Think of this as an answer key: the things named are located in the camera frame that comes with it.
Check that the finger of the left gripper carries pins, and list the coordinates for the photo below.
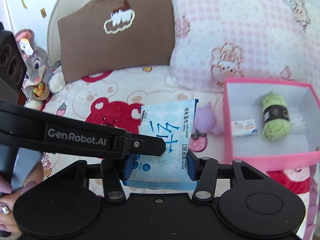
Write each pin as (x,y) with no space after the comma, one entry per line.
(144,145)

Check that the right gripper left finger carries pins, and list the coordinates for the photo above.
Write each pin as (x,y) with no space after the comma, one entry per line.
(113,172)

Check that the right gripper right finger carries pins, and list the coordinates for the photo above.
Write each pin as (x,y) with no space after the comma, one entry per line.
(204,171)

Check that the small white tissue pack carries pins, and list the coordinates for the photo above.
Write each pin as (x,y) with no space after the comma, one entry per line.
(244,128)

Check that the green yarn ball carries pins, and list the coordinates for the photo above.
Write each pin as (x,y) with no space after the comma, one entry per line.
(276,117)

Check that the white cotton swab bag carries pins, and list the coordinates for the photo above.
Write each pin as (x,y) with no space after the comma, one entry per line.
(297,123)

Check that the purple plush toy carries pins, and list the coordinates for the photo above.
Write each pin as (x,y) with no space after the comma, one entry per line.
(205,122)

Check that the grey bunny plush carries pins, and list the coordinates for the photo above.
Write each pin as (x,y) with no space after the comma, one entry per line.
(39,78)

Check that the bear pattern blanket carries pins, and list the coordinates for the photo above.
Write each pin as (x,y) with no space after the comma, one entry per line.
(115,98)

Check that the pink cardboard box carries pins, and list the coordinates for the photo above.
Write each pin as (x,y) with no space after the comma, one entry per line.
(242,100)

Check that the brown cushion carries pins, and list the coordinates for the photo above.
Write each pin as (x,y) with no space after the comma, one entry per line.
(115,34)

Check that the pink checkered pillow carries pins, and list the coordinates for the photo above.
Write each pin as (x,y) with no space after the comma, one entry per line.
(268,39)

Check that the white headboard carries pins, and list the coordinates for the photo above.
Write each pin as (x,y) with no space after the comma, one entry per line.
(60,9)

